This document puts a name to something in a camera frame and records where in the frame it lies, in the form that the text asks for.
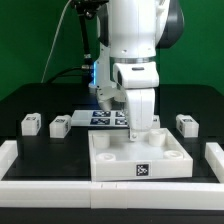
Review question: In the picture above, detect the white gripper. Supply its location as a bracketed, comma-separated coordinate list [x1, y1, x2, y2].
[113, 62, 159, 141]

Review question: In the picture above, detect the white square tabletop part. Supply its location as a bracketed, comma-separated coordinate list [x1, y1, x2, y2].
[88, 128, 193, 181]

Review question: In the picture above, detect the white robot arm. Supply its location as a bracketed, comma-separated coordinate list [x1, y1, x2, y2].
[94, 0, 184, 141]

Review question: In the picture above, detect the white U-shaped fence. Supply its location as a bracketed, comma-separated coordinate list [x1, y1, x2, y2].
[0, 141, 224, 210]

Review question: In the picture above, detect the white marker base plate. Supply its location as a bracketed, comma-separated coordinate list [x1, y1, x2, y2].
[72, 110, 127, 127]

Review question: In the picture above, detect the black cable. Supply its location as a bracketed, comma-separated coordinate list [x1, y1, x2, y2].
[45, 67, 93, 84]

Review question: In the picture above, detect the white cable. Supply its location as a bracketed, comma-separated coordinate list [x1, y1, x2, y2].
[40, 0, 73, 84]

